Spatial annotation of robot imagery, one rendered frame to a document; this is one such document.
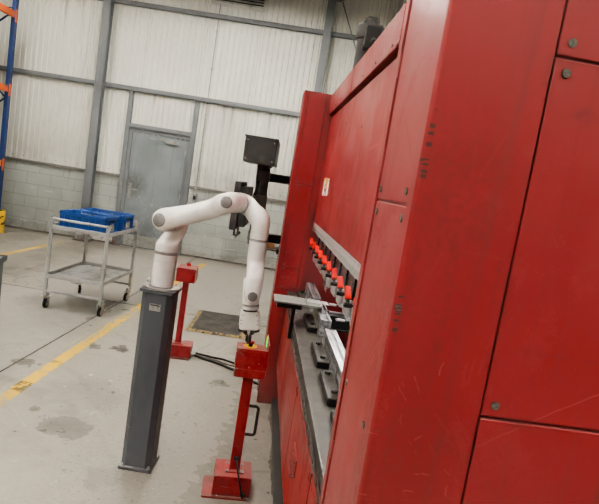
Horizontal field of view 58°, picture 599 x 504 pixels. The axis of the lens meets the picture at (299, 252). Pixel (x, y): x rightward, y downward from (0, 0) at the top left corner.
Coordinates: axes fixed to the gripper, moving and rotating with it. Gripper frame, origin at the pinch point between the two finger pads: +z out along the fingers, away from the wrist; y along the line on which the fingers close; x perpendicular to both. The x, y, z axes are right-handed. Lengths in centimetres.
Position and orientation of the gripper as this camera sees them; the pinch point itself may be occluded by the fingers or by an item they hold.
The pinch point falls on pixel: (248, 339)
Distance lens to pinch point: 279.4
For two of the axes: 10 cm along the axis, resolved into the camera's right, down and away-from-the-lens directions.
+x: 1.0, 1.4, -9.9
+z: -0.7, 9.9, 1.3
